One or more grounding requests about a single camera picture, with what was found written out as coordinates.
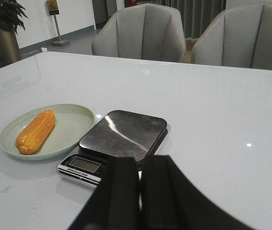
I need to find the pale green round plate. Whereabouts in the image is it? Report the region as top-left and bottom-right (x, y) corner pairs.
(0, 104), (95, 161)

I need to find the potted green plant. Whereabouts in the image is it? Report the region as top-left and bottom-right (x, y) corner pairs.
(0, 0), (27, 65)

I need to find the grey armchair right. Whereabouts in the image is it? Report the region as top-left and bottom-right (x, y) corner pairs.
(191, 2), (272, 70)

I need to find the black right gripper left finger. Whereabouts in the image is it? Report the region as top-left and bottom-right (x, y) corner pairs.
(68, 157), (140, 230)

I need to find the grey armchair left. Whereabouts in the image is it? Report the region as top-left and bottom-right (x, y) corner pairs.
(92, 3), (186, 63)

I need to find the steel digital kitchen scale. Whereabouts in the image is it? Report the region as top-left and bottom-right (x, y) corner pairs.
(57, 110), (167, 187)

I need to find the orange corn cob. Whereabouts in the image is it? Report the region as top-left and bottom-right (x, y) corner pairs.
(15, 110), (55, 155)

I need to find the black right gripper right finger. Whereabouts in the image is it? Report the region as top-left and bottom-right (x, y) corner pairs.
(140, 155), (250, 230)

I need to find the grey pleated curtain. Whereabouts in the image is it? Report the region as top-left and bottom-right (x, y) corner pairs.
(158, 0), (226, 39)

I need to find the yellow caution sign stand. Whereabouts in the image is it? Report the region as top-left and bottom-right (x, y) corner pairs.
(46, 0), (69, 46)

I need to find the grey armchair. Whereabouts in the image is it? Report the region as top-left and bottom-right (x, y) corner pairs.
(191, 2), (272, 70)
(92, 3), (186, 63)

